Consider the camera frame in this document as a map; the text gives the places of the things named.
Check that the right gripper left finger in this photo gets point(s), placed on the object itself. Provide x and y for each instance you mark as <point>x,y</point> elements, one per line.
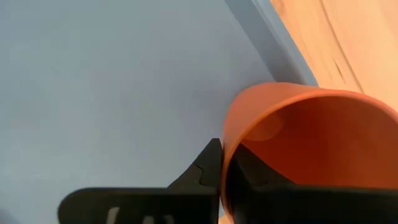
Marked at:
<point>174,205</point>

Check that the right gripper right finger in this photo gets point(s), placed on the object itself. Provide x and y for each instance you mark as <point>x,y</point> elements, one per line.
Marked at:
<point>280,205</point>

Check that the orange cup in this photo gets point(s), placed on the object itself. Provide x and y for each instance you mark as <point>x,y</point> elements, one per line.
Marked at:
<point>311,133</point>

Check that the blue plastic tray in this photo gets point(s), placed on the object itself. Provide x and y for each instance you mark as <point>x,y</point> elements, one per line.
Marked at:
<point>109,93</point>

